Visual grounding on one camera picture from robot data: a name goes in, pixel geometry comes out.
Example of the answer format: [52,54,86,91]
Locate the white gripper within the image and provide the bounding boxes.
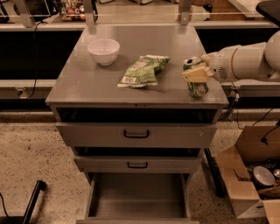
[182,45,240,83]

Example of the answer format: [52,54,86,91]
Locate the green soda can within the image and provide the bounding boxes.
[183,57,208,98]

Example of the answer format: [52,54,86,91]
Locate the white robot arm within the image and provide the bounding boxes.
[182,31,280,83]

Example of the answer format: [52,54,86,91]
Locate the grey metal drawer cabinet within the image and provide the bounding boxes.
[45,24,230,224]

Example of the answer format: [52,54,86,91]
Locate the top grey drawer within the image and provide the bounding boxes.
[57,122,216,148]

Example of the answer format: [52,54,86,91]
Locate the middle grey drawer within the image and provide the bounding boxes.
[74,156,200,173]

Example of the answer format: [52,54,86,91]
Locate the bottom grey open drawer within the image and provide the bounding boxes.
[75,173,199,224]

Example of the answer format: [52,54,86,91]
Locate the green chip bag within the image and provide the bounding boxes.
[117,54,171,88]

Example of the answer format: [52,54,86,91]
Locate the white ceramic bowl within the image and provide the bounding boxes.
[87,38,120,66]

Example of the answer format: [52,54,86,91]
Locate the brown cardboard box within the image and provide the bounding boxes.
[215,126,280,224]

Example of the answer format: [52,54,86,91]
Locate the metal bowl in box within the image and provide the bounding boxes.
[253,166,275,187]

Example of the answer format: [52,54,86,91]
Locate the black pole beside cabinet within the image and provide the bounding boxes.
[204,148,227,198]

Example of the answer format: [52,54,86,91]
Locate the basket of colourful items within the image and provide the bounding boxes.
[60,0,86,21]

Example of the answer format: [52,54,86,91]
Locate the black stand leg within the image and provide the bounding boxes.
[0,180,46,224]

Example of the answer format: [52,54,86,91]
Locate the black cables right side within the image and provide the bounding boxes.
[218,81,280,145]

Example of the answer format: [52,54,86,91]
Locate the black power cable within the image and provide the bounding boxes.
[17,20,47,99]

